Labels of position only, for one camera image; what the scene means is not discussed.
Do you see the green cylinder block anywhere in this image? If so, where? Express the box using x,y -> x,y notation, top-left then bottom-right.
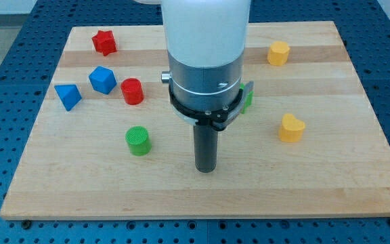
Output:
125,126 -> 152,156

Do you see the green block behind arm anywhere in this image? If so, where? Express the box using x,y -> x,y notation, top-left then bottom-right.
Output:
241,88 -> 254,114

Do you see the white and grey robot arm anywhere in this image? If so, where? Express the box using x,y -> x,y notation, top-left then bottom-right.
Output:
157,0 -> 253,131

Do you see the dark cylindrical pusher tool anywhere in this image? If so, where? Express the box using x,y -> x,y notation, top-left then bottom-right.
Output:
194,125 -> 218,173

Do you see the red cylinder block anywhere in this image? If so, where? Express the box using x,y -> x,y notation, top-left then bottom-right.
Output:
121,78 -> 144,105

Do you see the wooden board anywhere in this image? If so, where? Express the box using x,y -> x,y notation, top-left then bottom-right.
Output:
0,21 -> 390,220

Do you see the yellow heart block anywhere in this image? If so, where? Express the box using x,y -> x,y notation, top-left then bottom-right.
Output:
278,113 -> 306,143

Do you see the blue cube block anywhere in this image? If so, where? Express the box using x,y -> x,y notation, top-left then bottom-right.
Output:
89,66 -> 116,94

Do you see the yellow hexagon block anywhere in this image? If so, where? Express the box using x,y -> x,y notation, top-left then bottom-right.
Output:
267,41 -> 290,66

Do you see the red star block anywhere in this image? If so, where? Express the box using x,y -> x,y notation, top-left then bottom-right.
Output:
91,30 -> 117,56

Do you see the blue triangle block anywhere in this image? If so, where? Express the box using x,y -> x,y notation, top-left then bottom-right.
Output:
54,84 -> 82,111

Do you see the blue perforated table plate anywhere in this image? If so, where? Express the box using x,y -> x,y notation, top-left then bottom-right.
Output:
0,0 -> 390,243

